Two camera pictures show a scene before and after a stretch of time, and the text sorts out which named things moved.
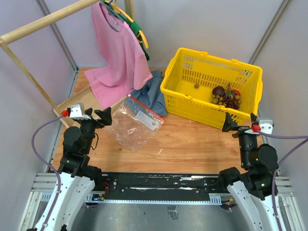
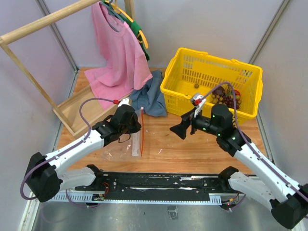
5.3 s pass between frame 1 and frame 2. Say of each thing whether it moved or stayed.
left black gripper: moved
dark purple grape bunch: stayed
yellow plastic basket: stayed
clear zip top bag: moved
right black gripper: moved
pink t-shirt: stayed
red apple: stayed
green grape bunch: stayed
